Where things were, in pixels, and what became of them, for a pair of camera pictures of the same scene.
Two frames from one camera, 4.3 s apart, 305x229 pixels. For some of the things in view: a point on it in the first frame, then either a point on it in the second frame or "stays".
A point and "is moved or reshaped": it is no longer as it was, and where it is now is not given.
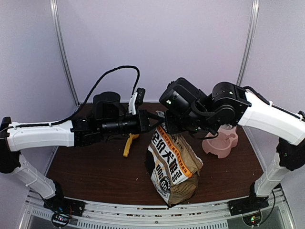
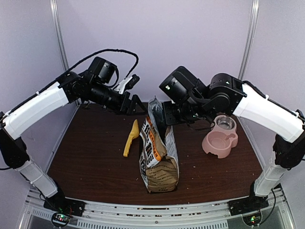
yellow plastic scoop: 128,143 stays
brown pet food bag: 173,161 is moved or reshaped
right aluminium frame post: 253,16 stays
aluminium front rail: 35,215 stays
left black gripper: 143,114 → 123,109
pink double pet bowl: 221,144 stays
